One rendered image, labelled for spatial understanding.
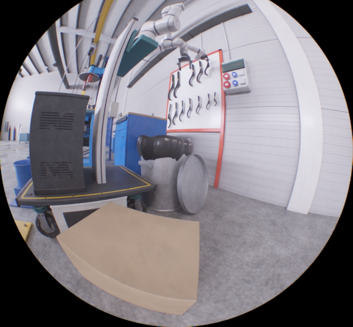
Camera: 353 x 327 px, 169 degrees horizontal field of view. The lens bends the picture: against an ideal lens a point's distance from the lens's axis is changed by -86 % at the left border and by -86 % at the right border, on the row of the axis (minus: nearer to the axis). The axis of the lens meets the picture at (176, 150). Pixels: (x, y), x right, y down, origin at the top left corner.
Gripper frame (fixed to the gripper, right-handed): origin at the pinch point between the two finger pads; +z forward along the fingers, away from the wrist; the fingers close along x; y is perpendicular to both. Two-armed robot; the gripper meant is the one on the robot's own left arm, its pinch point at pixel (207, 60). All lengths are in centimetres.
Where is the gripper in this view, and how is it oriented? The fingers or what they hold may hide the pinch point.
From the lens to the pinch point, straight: 235.1
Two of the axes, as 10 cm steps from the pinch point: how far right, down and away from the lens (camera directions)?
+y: 0.0, -10.0, 0.3
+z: 7.6, 0.2, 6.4
